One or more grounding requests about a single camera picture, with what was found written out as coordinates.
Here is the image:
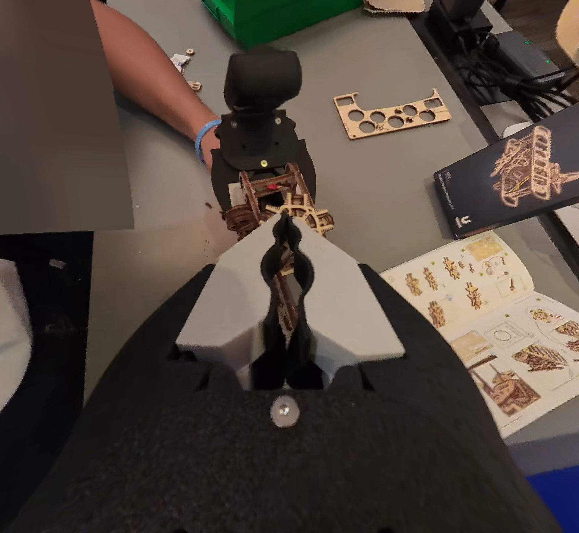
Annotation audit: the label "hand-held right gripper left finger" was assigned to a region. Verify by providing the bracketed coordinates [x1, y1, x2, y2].
[175, 214, 288, 391]

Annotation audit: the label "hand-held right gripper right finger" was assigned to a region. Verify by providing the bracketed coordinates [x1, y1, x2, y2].
[287, 216, 405, 386]

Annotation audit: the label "wooden biplane model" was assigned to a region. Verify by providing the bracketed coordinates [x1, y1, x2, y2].
[224, 162, 318, 335]

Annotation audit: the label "wooden radial engine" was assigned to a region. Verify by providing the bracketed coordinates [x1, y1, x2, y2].
[264, 193, 334, 239]

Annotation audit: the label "person's left forearm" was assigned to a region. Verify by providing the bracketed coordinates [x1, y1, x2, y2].
[90, 0, 220, 156]

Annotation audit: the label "person's left hand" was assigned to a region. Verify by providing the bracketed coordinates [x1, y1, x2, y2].
[201, 133, 222, 171]

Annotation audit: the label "instruction booklet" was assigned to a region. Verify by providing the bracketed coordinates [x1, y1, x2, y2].
[379, 230, 579, 440]

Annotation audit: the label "black model kit box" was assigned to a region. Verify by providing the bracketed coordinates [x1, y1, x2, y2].
[433, 102, 579, 240]

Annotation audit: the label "wooden sheet with round holes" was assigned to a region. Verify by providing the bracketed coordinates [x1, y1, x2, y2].
[333, 88, 452, 140]

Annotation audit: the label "person's white t-shirt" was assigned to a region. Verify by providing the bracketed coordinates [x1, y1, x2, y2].
[0, 258, 34, 412]

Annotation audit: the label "blue plastic bin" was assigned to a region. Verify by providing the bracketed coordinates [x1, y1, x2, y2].
[525, 465, 579, 533]

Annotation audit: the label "bundle of black cables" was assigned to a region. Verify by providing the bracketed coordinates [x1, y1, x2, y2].
[452, 29, 579, 121]

